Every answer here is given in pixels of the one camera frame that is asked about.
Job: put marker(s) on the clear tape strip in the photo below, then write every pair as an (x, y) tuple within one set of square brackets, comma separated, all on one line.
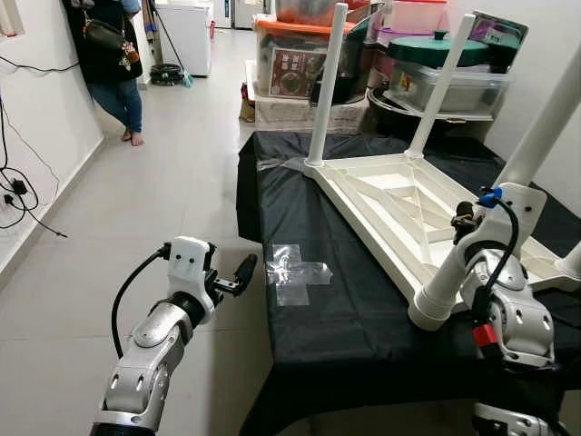
[(281, 165)]

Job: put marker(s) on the clear tape cross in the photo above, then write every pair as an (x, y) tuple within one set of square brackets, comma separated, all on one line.
[(292, 272)]

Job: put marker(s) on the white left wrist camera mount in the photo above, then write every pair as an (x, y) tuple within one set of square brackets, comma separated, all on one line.
[(191, 263)]

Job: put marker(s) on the white chest freezer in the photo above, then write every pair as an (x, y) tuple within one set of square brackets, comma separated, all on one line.
[(186, 36)]

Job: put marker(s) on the green pot lid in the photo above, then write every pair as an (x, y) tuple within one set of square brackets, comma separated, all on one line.
[(427, 50)]

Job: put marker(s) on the person in black apron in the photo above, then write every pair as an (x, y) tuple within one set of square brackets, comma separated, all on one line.
[(109, 64)]

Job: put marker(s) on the steel cooking pot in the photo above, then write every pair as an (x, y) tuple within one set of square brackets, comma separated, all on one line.
[(309, 11)]

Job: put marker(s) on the white plastic table top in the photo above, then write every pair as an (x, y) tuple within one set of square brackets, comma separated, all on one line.
[(390, 227)]

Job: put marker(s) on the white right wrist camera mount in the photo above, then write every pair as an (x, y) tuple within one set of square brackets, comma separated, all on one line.
[(517, 204)]

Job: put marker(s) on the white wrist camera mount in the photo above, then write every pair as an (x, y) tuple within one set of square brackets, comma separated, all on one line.
[(191, 263), (517, 204)]

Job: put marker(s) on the clear plastic storage container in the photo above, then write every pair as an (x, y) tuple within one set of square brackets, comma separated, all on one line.
[(472, 91)]

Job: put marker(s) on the translucent pink plastic container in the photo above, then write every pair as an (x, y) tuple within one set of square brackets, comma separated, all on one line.
[(418, 16)]

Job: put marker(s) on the black power plug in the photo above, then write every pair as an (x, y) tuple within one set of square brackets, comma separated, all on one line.
[(18, 187)]

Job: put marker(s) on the black wok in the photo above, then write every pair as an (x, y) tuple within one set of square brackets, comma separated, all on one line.
[(386, 107)]

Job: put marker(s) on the framed picture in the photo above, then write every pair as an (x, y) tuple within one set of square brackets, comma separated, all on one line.
[(499, 32)]

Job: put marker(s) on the black crossbody bag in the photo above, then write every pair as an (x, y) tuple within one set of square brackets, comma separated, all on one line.
[(104, 36)]

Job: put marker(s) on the black tablecloth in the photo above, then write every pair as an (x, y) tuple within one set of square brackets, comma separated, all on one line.
[(345, 345)]

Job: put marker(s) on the shiny black bag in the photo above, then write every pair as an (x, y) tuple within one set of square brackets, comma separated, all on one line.
[(359, 73)]

